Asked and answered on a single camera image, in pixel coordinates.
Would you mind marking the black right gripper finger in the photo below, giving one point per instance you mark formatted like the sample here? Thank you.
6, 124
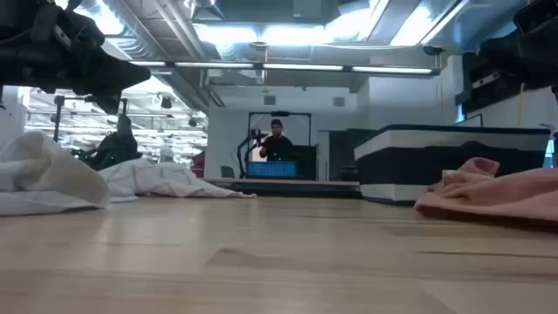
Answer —
497, 54

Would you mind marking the white towel beige stripes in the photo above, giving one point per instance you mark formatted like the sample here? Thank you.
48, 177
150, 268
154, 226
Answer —
43, 174

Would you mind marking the black background gantry frame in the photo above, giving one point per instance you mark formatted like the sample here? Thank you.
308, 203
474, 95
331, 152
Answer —
58, 118
279, 113

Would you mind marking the person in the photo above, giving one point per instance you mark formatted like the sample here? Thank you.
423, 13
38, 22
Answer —
275, 148
115, 148

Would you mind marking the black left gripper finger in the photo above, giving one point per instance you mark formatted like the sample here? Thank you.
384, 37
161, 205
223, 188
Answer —
126, 77
111, 101

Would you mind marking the long ceiling light bar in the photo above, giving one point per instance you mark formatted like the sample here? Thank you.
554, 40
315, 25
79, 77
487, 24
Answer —
301, 66

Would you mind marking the grey wall vent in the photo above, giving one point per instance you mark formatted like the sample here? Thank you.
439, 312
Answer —
339, 101
270, 100

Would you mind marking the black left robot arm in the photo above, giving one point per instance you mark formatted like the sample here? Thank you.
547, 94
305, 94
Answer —
17, 56

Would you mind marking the blue plastic crate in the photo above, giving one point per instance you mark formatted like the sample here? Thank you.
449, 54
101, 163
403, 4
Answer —
270, 170

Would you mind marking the white towel red checks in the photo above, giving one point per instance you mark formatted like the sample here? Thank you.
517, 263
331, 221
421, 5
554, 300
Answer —
165, 179

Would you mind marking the black background robot arm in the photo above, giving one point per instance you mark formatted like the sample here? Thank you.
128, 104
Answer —
255, 136

